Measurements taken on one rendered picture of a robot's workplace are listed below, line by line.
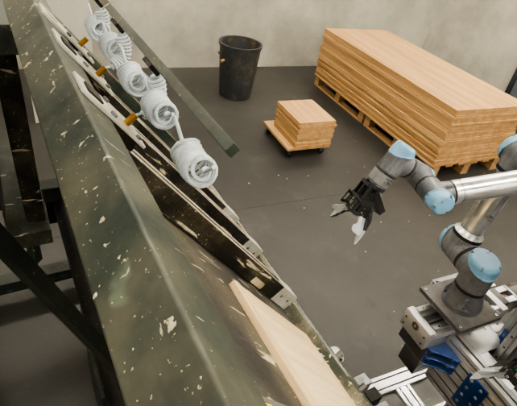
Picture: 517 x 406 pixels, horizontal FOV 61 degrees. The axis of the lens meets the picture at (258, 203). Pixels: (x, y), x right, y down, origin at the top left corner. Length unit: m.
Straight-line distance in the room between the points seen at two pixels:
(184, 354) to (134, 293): 0.11
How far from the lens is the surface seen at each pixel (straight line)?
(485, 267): 1.76
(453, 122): 4.64
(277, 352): 1.13
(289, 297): 1.76
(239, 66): 5.39
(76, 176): 0.75
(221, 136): 0.72
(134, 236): 0.58
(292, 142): 4.50
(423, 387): 2.68
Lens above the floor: 2.24
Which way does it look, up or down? 36 degrees down
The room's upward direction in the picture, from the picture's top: 10 degrees clockwise
